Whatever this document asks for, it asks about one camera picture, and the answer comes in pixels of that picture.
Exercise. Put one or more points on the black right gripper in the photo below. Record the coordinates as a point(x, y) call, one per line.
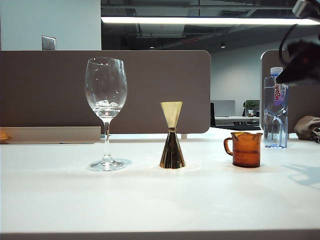
point(307, 50)

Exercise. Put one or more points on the small amber measuring cup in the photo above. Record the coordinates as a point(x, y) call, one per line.
point(246, 155)

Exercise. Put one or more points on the gold double jigger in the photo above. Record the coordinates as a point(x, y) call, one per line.
point(172, 155)

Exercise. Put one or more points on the clear plastic water bottle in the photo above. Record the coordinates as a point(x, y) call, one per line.
point(275, 120)

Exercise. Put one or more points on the clear wine glass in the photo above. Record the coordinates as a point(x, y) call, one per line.
point(106, 110)

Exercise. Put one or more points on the brown desk divider white-edged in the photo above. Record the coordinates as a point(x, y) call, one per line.
point(305, 100)

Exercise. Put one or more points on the beige crumpled cloth bag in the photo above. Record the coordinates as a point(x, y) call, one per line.
point(306, 127)

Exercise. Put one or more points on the small potted green plant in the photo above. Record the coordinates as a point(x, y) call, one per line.
point(250, 106)

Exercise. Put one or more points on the white background desk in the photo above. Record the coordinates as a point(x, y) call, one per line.
point(235, 118)

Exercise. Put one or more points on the grey background desk screen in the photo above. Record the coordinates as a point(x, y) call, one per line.
point(225, 108)

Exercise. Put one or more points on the long ceiling strip light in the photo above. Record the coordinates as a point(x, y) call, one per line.
point(200, 20)

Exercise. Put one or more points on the wide brown desk divider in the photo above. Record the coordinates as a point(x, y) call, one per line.
point(50, 87)

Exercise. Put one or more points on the white divider foot bracket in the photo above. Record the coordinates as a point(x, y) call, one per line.
point(184, 136)

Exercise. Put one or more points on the metal wall switch plate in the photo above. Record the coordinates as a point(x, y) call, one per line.
point(48, 43)

